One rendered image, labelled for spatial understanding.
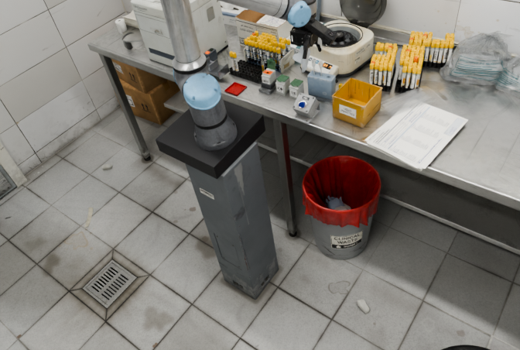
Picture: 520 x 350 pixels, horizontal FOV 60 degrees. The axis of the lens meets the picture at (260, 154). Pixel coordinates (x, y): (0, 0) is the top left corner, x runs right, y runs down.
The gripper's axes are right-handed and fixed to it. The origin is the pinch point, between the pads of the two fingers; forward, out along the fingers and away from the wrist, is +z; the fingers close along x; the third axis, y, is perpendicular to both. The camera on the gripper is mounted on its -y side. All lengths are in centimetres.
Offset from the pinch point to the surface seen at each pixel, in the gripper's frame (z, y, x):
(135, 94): 79, 155, -34
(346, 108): 8.7, -17.7, 11.2
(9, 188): 99, 191, 58
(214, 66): 10.2, 46.6, 2.4
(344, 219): 64, -21, 18
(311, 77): 5.6, 0.2, 2.0
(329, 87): 8.1, -7.1, 2.0
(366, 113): 9.4, -25.0, 10.3
